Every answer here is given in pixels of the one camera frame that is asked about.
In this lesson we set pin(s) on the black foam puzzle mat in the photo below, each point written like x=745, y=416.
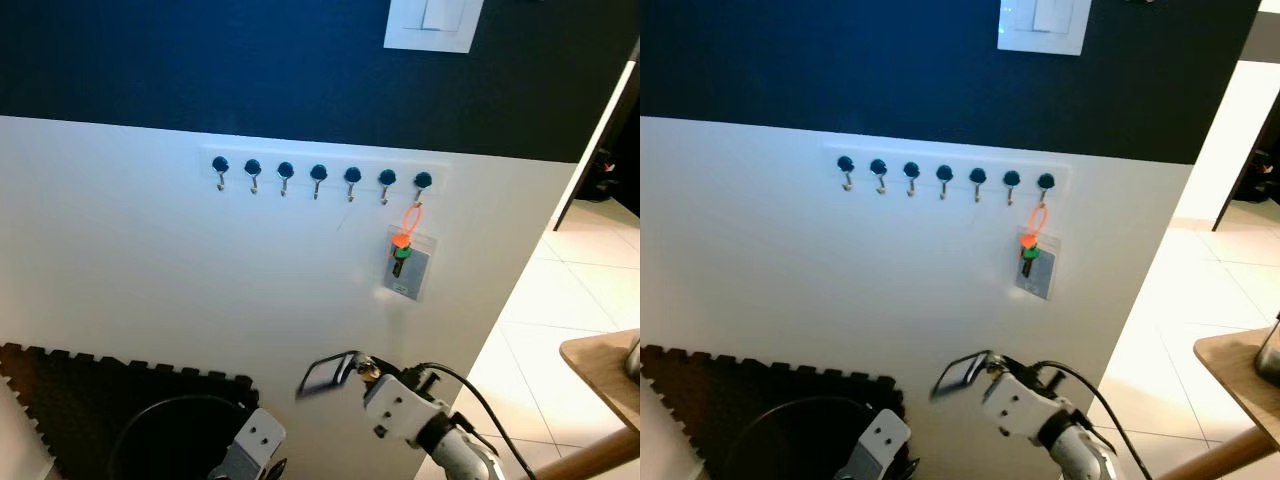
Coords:
x=60, y=410
x=700, y=410

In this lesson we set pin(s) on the silver right arm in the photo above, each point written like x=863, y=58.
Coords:
x=1085, y=455
x=460, y=455

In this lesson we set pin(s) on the green head key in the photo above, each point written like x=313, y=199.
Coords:
x=399, y=262
x=1028, y=262

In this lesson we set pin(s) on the clear card holder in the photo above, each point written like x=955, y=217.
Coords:
x=1045, y=280
x=420, y=275

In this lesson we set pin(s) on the black doorway frame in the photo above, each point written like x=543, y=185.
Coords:
x=1236, y=190
x=630, y=100

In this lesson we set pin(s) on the wooden table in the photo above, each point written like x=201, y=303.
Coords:
x=605, y=370
x=1235, y=370

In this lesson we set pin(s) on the white hook rail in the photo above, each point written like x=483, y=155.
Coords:
x=302, y=160

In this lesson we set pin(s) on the dark card holder white card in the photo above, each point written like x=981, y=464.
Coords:
x=325, y=377
x=958, y=377

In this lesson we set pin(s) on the white light switch plate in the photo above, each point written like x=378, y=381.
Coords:
x=430, y=30
x=1040, y=35

